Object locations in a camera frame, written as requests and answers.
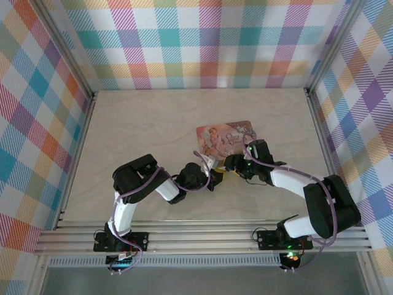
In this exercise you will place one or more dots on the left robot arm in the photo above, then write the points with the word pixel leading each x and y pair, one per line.
pixel 122 215

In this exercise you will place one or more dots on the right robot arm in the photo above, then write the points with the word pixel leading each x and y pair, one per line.
pixel 291 181

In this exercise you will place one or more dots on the pink picture tin box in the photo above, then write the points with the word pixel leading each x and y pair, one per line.
pixel 215 138

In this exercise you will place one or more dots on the control board with lights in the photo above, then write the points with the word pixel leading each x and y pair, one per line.
pixel 291 258

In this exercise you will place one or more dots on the green control board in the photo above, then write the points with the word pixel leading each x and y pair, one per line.
pixel 119 261

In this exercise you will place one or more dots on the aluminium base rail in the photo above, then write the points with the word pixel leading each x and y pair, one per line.
pixel 199 239

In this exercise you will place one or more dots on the aluminium side rail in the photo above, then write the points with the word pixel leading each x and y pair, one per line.
pixel 319 129
pixel 80 153

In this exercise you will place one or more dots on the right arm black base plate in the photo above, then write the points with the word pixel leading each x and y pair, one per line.
pixel 267 241

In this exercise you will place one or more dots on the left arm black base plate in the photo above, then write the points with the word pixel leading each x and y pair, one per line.
pixel 138 241

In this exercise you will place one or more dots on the aluminium frame post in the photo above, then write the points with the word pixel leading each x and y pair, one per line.
pixel 334 46
pixel 67 49

